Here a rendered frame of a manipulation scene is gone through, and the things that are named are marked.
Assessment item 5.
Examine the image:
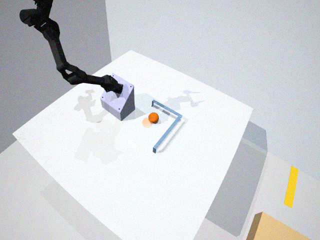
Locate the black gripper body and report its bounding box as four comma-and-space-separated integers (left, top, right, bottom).
36, 0, 53, 12

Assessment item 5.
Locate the clear corner wall with blue-grey edges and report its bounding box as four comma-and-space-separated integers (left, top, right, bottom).
152, 102, 182, 152

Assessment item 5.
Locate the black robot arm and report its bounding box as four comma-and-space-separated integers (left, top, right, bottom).
19, 8, 123, 94

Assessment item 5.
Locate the light blue l-shaped low wall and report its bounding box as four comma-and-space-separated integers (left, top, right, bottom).
152, 100, 183, 153

